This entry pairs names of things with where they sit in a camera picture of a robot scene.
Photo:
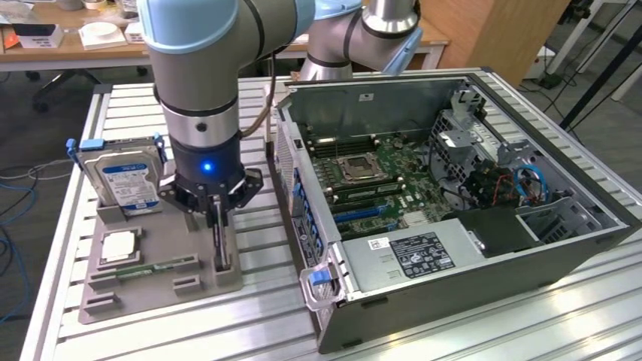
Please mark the grey cup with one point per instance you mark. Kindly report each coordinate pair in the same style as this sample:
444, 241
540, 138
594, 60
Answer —
68, 4

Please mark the black power adapter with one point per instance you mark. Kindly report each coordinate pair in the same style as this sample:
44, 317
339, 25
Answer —
551, 81

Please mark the silver CPU chip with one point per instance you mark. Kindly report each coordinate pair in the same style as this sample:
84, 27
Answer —
117, 246

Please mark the green RAM stick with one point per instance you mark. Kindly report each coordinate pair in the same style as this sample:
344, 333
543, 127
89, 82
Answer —
149, 269

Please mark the black slanted pole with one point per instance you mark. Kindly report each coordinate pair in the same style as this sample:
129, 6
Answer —
599, 80

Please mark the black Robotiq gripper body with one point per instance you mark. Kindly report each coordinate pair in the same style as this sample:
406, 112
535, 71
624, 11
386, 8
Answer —
205, 165

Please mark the blue case latch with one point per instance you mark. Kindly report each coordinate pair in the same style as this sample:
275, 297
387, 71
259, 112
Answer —
317, 278

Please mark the black office chair base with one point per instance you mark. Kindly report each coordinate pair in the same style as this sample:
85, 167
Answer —
69, 80

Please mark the wooden cabinet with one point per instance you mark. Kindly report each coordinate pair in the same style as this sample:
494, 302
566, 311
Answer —
496, 37

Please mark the white case label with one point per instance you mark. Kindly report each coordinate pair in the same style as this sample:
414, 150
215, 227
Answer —
366, 97

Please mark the grey power supply unit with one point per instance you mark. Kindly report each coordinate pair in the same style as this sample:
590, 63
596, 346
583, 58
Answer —
366, 259

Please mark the silver disk bay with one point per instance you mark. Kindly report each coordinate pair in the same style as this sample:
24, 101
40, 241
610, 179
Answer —
556, 222

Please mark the silver CPU socket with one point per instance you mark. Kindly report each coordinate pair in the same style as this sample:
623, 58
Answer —
360, 170

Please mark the green motherboard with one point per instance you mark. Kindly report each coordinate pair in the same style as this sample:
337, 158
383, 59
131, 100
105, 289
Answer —
416, 169

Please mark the grey plastic parts rack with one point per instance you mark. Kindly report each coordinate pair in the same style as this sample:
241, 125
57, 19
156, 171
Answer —
149, 297

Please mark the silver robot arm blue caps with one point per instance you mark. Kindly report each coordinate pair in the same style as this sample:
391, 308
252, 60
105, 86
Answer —
200, 75

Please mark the white box with black top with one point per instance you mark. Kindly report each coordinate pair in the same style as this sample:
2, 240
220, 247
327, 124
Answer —
37, 35

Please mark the perforated metal drive cage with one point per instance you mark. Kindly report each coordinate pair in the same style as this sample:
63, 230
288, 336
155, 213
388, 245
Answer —
460, 150

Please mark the black plastic shroud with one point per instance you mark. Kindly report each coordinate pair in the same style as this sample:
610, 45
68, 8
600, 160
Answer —
496, 233

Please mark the white box with round rim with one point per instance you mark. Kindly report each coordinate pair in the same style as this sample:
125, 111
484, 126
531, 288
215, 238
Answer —
103, 35

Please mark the silver chipset heatsink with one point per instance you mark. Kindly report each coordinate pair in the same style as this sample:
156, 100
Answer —
414, 219

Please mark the white table frame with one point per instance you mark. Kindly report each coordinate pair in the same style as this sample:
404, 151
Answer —
576, 34

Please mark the orange box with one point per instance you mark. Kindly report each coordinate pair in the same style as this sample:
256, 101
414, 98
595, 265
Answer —
10, 40

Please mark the open grey PC case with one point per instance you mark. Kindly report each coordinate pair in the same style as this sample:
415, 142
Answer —
451, 301

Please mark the hard disk with blue caddy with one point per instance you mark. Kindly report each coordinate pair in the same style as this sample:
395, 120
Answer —
125, 180

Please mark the wooden desk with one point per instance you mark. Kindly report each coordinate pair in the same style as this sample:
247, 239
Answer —
60, 52

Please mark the low-profile Nvidia graphics card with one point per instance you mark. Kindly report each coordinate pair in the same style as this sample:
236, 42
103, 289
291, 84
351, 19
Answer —
221, 248

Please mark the small white cardboard box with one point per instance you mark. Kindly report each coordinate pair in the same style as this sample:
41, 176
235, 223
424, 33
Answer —
133, 34

